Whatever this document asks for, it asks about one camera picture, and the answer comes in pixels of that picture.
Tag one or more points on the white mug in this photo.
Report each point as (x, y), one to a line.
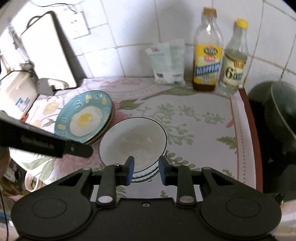
(31, 182)

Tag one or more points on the dark green pot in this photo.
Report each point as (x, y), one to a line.
(272, 129)

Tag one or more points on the metal ladle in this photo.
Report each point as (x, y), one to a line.
(26, 65)

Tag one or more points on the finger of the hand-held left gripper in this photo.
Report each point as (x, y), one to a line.
(79, 149)

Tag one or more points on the white wall socket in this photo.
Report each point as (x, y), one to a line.
(78, 24)

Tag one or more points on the white rice cooker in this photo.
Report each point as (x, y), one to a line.
(16, 95)

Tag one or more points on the blue fried egg plate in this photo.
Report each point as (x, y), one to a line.
(83, 115)

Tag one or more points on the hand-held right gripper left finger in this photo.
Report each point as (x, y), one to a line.
(130, 170)

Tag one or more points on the clear bottle yellow cap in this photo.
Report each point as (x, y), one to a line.
(234, 64)

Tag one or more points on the clear plastic bag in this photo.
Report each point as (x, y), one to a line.
(179, 60)

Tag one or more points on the white cutting board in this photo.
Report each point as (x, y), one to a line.
(48, 51)

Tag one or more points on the white salt bag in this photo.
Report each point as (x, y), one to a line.
(161, 62)

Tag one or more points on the yellow label glass bottle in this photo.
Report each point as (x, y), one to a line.
(207, 60)

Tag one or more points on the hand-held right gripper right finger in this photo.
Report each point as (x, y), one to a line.
(161, 173)

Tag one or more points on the floral tablecloth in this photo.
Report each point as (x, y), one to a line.
(196, 139)

